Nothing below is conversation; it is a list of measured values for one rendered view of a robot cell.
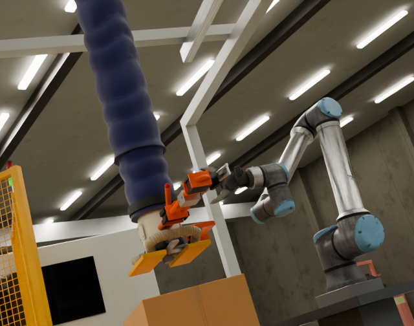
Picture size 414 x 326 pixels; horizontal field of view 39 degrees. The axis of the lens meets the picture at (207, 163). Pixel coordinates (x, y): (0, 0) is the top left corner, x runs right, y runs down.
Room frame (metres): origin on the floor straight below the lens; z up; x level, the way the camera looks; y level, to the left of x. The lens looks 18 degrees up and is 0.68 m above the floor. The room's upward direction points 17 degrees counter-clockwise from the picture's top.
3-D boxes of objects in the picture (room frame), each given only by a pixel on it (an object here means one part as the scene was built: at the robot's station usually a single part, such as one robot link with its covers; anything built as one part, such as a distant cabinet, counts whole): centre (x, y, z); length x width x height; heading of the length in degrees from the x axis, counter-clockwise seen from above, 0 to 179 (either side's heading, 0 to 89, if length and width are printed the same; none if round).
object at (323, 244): (2.73, -0.44, 0.99); 0.17 x 0.15 x 0.18; 34
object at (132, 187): (2.47, 0.28, 1.84); 0.22 x 0.22 x 1.04
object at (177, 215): (2.24, 0.18, 1.24); 0.10 x 0.08 x 0.06; 112
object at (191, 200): (2.04, 0.10, 1.23); 0.07 x 0.07 x 0.04; 22
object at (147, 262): (2.43, 0.36, 1.14); 0.34 x 0.10 x 0.05; 22
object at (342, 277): (2.74, -0.44, 0.86); 0.19 x 0.19 x 0.10
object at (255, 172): (2.36, -0.17, 1.32); 0.09 x 0.05 x 0.10; 21
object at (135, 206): (2.47, 0.27, 1.36); 0.23 x 0.23 x 0.04
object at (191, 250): (2.51, 0.19, 1.14); 0.34 x 0.10 x 0.05; 22
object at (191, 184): (1.91, 0.05, 1.24); 0.08 x 0.07 x 0.05; 22
